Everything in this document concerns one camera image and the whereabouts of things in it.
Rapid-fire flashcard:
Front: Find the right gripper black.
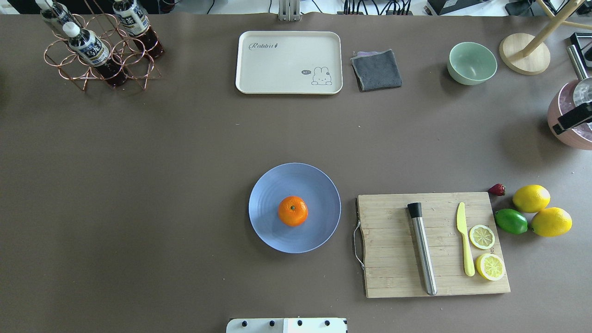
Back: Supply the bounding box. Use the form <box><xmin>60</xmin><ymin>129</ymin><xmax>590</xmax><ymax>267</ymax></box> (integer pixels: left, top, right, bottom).
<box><xmin>552</xmin><ymin>102</ymin><xmax>592</xmax><ymax>135</ymax></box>

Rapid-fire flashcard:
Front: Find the blue round plate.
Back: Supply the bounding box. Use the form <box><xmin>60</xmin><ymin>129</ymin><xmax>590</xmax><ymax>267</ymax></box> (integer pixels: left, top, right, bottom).
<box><xmin>249</xmin><ymin>163</ymin><xmax>342</xmax><ymax>253</ymax></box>

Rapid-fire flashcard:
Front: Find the orange mandarin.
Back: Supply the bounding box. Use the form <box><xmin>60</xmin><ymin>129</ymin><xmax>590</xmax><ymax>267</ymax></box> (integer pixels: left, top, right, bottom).
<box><xmin>277</xmin><ymin>196</ymin><xmax>308</xmax><ymax>227</ymax></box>

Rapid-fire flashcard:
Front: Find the steel ice scoop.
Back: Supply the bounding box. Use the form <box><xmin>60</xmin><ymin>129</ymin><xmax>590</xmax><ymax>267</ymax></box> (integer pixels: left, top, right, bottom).
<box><xmin>568</xmin><ymin>44</ymin><xmax>592</xmax><ymax>107</ymax></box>

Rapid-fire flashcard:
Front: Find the pink ice bowl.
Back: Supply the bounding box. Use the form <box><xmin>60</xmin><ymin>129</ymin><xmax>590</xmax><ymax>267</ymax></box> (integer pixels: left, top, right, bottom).
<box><xmin>547</xmin><ymin>79</ymin><xmax>592</xmax><ymax>150</ymax></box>

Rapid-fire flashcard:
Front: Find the wooden cup stand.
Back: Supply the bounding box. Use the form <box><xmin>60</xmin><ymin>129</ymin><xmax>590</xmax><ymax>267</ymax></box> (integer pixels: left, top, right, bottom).
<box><xmin>499</xmin><ymin>0</ymin><xmax>592</xmax><ymax>75</ymax></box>

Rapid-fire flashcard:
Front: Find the upper whole lemon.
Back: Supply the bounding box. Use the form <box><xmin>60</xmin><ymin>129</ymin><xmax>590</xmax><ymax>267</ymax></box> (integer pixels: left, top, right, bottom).
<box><xmin>512</xmin><ymin>184</ymin><xmax>550</xmax><ymax>213</ymax></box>

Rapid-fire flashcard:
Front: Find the whole lemon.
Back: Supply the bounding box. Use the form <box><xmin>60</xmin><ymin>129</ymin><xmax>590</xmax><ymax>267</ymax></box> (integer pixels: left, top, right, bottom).
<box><xmin>530</xmin><ymin>207</ymin><xmax>573</xmax><ymax>237</ymax></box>
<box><xmin>512</xmin><ymin>184</ymin><xmax>550</xmax><ymax>213</ymax></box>

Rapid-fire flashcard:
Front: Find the lower whole lemon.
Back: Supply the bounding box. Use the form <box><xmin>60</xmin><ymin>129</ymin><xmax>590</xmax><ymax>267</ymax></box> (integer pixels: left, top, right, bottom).
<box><xmin>530</xmin><ymin>207</ymin><xmax>573</xmax><ymax>237</ymax></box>

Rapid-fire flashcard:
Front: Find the red strawberry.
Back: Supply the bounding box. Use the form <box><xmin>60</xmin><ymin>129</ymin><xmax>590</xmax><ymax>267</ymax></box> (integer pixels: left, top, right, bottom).
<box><xmin>487</xmin><ymin>183</ymin><xmax>506</xmax><ymax>197</ymax></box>

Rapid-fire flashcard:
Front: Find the green bowl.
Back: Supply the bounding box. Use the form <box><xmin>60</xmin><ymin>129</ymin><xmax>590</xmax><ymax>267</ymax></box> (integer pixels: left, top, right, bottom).
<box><xmin>447</xmin><ymin>42</ymin><xmax>498</xmax><ymax>85</ymax></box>

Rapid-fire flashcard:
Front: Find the green lime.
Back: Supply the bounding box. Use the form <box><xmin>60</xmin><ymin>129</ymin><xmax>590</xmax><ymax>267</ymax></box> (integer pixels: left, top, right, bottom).
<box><xmin>494</xmin><ymin>208</ymin><xmax>528</xmax><ymax>234</ymax></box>

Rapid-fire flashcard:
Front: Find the upper lemon half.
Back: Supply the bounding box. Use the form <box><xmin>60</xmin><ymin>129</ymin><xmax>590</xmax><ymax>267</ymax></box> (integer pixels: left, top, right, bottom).
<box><xmin>468</xmin><ymin>225</ymin><xmax>496</xmax><ymax>250</ymax></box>

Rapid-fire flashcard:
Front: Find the lemon half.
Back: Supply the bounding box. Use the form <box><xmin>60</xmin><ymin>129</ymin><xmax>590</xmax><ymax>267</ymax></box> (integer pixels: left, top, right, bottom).
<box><xmin>475</xmin><ymin>253</ymin><xmax>505</xmax><ymax>282</ymax></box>
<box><xmin>468</xmin><ymin>225</ymin><xmax>496</xmax><ymax>250</ymax></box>

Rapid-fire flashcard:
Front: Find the yellow plastic knife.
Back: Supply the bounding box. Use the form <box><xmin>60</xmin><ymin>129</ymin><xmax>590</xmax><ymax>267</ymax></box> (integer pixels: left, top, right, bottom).
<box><xmin>456</xmin><ymin>202</ymin><xmax>475</xmax><ymax>277</ymax></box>

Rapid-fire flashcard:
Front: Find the lower lemon half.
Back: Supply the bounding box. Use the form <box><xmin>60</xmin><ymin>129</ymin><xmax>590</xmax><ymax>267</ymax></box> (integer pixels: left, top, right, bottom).
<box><xmin>475</xmin><ymin>253</ymin><xmax>505</xmax><ymax>282</ymax></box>

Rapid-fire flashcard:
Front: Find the steel muddler black tip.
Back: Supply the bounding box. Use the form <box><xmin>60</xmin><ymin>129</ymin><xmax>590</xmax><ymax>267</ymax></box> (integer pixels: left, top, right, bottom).
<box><xmin>407</xmin><ymin>202</ymin><xmax>438</xmax><ymax>296</ymax></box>

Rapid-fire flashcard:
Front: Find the grey folded cloth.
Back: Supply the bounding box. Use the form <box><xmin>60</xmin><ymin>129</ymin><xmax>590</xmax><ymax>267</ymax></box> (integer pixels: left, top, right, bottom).
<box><xmin>351</xmin><ymin>49</ymin><xmax>402</xmax><ymax>92</ymax></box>

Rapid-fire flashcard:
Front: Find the wooden cutting board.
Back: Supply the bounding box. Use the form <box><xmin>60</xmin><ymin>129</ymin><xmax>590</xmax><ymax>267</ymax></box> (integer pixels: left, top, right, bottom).
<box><xmin>357</xmin><ymin>192</ymin><xmax>511</xmax><ymax>298</ymax></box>

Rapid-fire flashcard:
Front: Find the cream rabbit tray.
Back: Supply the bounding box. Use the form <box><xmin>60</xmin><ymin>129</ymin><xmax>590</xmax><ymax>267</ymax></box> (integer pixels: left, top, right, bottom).
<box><xmin>235</xmin><ymin>31</ymin><xmax>343</xmax><ymax>94</ymax></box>

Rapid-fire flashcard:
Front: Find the right tea bottle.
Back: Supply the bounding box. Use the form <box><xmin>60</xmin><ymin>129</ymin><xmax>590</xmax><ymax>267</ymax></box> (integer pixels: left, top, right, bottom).
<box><xmin>112</xmin><ymin>0</ymin><xmax>165</xmax><ymax>59</ymax></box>

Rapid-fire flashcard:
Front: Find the front tea bottle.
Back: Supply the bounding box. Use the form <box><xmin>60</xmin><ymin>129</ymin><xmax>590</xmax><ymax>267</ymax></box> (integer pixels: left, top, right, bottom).
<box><xmin>62</xmin><ymin>22</ymin><xmax>127</xmax><ymax>86</ymax></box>

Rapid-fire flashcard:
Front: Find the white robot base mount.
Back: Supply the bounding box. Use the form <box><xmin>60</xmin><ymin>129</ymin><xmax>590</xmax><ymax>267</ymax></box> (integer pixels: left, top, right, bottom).
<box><xmin>226</xmin><ymin>317</ymin><xmax>348</xmax><ymax>333</ymax></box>

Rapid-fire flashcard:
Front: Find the copper wire bottle rack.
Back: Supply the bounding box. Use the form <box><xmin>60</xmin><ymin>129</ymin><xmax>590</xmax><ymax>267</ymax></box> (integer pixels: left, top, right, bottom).
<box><xmin>43</xmin><ymin>0</ymin><xmax>161</xmax><ymax>91</ymax></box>

